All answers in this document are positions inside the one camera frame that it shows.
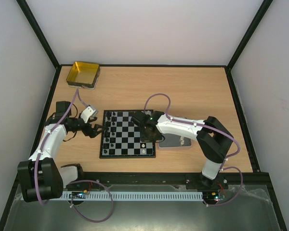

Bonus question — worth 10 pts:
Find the black enclosure frame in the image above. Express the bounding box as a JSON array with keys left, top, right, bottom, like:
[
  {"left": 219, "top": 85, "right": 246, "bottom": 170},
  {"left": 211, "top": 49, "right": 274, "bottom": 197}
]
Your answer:
[{"left": 0, "top": 0, "right": 289, "bottom": 231}]

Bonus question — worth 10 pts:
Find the yellow metal tin box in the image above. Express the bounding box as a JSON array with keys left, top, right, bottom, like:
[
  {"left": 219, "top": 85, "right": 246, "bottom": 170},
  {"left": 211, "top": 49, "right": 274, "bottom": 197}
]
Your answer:
[{"left": 66, "top": 61, "right": 101, "bottom": 90}]

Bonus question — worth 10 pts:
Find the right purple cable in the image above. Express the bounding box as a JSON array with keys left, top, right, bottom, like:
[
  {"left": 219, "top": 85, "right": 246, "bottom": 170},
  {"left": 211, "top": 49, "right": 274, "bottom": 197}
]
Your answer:
[{"left": 144, "top": 93, "right": 244, "bottom": 207}]

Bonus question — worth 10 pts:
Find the purple cable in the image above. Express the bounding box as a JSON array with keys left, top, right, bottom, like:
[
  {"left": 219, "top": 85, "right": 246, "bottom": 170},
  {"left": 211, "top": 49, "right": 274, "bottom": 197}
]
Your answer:
[
  {"left": 33, "top": 89, "right": 114, "bottom": 222},
  {"left": 144, "top": 93, "right": 244, "bottom": 207}
]

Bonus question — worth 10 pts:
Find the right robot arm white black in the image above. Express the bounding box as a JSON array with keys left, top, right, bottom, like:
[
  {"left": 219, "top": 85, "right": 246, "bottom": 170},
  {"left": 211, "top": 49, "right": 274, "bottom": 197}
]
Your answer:
[{"left": 131, "top": 111, "right": 234, "bottom": 189}]

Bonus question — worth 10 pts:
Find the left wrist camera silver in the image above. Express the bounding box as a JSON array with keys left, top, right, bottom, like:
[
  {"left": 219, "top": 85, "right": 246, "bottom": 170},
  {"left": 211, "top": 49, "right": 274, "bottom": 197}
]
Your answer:
[{"left": 80, "top": 105, "right": 98, "bottom": 123}]

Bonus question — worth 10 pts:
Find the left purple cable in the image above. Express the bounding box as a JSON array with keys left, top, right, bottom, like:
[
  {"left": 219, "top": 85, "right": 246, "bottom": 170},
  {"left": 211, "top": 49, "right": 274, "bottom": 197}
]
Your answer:
[{"left": 33, "top": 89, "right": 114, "bottom": 222}]

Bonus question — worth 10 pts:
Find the white slotted cable duct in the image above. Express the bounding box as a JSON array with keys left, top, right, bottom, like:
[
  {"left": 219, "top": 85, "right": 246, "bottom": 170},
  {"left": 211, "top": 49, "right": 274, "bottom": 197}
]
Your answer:
[{"left": 55, "top": 192, "right": 203, "bottom": 202}]

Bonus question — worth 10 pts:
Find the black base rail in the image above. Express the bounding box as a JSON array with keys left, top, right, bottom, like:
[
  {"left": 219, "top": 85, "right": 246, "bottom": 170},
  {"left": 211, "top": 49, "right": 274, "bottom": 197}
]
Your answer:
[{"left": 16, "top": 171, "right": 270, "bottom": 191}]

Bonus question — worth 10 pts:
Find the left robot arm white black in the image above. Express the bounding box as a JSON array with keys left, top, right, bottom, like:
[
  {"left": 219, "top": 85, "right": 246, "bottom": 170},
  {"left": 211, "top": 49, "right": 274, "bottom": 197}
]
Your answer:
[{"left": 17, "top": 101, "right": 106, "bottom": 203}]

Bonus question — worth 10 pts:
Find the grey tray with pink rim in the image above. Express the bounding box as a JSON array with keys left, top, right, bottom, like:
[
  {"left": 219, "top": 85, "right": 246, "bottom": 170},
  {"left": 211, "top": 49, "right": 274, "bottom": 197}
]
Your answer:
[{"left": 157, "top": 116, "right": 192, "bottom": 151}]

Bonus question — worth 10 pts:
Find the black white chess board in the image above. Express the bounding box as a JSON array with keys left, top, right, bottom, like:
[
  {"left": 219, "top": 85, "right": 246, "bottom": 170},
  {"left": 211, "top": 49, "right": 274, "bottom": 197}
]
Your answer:
[{"left": 99, "top": 110, "right": 156, "bottom": 159}]

